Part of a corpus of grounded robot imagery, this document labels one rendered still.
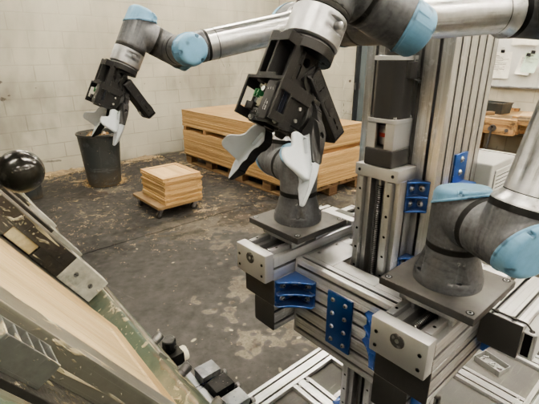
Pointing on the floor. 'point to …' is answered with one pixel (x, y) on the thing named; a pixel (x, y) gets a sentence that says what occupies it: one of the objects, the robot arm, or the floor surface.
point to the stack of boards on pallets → (216, 127)
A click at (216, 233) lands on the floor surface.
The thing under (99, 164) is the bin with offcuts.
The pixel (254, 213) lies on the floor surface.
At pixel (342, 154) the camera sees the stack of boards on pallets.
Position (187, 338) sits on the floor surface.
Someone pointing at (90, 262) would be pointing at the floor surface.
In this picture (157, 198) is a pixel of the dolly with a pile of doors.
